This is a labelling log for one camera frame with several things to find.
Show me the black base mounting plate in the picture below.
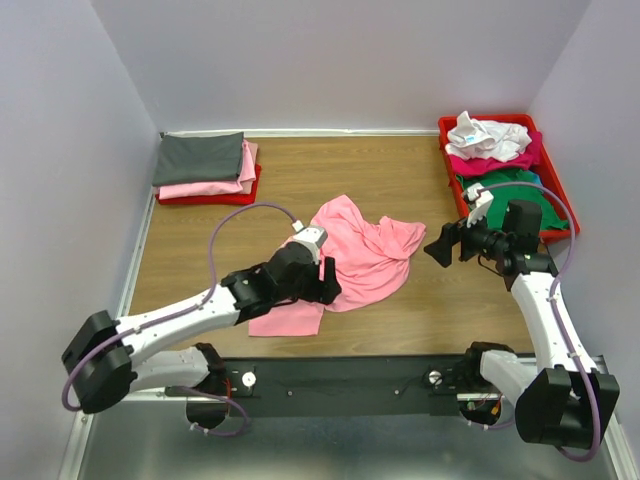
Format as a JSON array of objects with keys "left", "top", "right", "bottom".
[{"left": 199, "top": 355, "right": 500, "bottom": 419}]

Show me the green t shirt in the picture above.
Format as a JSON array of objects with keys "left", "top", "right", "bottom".
[{"left": 456, "top": 168, "right": 568, "bottom": 231}]

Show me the blue t shirt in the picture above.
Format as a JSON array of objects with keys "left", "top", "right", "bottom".
[{"left": 528, "top": 171, "right": 542, "bottom": 185}]

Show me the white t shirt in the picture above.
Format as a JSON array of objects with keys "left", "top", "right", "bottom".
[{"left": 445, "top": 111, "right": 532, "bottom": 163}]

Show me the folded grey t shirt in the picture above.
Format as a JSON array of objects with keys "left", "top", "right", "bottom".
[{"left": 152, "top": 132, "right": 244, "bottom": 187}]

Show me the folded red t shirt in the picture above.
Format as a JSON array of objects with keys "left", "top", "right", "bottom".
[{"left": 155, "top": 165, "right": 262, "bottom": 206}]

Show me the red plastic bin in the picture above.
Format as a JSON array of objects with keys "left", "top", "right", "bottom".
[{"left": 438, "top": 113, "right": 575, "bottom": 245}]

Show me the folded pink t shirt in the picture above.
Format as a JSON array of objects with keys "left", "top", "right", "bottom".
[{"left": 157, "top": 140, "right": 258, "bottom": 200}]

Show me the light pink t shirt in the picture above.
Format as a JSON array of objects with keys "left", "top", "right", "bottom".
[{"left": 248, "top": 195, "right": 426, "bottom": 337}]

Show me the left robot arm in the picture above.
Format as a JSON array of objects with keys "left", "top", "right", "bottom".
[{"left": 61, "top": 241, "right": 342, "bottom": 414}]

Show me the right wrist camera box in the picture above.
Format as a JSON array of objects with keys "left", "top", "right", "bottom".
[{"left": 463, "top": 183, "right": 494, "bottom": 228}]

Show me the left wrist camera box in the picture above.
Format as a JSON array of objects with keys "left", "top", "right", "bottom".
[{"left": 292, "top": 220, "right": 328, "bottom": 264}]

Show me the aluminium frame rail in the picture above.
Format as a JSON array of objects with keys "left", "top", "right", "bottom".
[{"left": 59, "top": 128, "right": 640, "bottom": 480}]

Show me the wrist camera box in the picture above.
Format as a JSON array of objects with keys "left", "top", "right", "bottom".
[
  {"left": 292, "top": 220, "right": 328, "bottom": 264},
  {"left": 463, "top": 183, "right": 494, "bottom": 228}
]

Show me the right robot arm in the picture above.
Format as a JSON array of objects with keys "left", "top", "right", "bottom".
[{"left": 424, "top": 191, "right": 620, "bottom": 457}]

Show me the magenta t shirt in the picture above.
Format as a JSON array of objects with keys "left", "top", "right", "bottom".
[{"left": 446, "top": 132, "right": 543, "bottom": 178}]

